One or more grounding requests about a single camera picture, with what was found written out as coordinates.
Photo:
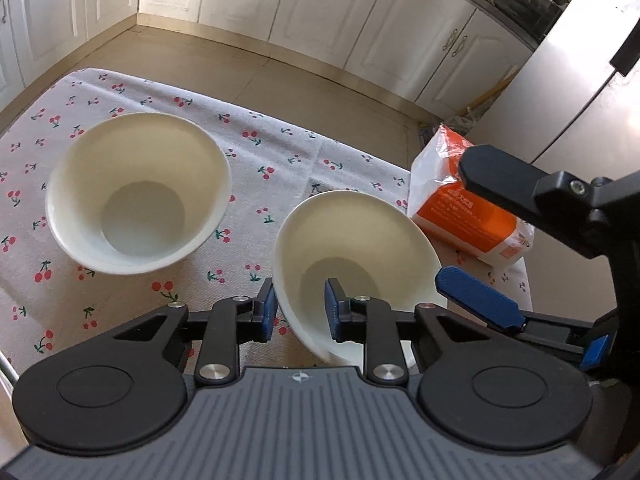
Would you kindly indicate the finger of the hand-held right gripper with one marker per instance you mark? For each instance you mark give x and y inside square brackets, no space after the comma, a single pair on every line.
[475,295]
[500,175]

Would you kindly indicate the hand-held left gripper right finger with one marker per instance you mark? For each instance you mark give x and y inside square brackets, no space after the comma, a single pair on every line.
[334,310]

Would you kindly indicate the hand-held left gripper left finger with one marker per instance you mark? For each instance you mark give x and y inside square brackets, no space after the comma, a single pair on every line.
[267,310]

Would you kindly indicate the white bowl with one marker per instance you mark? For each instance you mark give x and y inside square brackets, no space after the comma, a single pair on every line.
[350,230]
[140,170]

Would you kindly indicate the orange and white tissue pack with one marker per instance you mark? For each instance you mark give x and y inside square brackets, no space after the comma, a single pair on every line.
[460,215]

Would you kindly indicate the silver refrigerator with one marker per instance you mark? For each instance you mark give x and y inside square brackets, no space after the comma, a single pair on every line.
[565,85]

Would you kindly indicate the cherry print tablecloth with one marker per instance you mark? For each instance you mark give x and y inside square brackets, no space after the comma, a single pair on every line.
[280,150]

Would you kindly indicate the white lower kitchen cabinets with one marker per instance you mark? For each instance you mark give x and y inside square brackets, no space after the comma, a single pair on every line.
[400,35]

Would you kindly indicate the black countertop oven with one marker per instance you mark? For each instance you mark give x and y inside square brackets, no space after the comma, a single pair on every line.
[520,0]

